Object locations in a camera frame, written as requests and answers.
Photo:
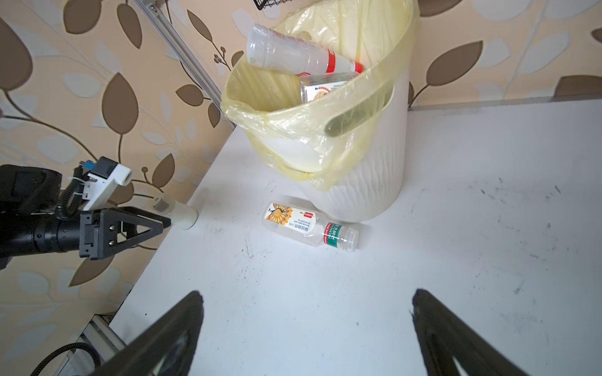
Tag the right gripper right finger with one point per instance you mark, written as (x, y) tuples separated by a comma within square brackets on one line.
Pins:
[(447, 344)]

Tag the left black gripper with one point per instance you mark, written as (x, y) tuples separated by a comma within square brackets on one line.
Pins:
[(30, 226)]

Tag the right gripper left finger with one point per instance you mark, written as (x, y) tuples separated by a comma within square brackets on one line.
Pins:
[(167, 347)]

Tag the orange label clear bottle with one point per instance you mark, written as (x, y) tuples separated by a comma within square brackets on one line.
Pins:
[(309, 226)]

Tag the pink label clear bottle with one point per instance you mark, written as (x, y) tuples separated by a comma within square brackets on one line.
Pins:
[(267, 49)]

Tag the green cap square bottle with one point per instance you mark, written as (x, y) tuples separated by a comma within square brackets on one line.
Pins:
[(313, 87)]

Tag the white ribbed waste bin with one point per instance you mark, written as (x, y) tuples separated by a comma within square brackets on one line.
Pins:
[(353, 168)]

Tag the yellow plastic bin liner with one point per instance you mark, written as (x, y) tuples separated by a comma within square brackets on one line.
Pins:
[(267, 105)]

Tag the white cylinder at edge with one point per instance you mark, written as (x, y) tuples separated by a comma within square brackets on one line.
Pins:
[(182, 216)]

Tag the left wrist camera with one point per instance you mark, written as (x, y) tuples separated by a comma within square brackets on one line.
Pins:
[(104, 177)]

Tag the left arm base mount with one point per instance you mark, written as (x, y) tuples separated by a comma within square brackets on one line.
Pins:
[(94, 346)]

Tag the black wire basket rear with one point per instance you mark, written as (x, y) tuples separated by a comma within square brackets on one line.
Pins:
[(262, 4)]

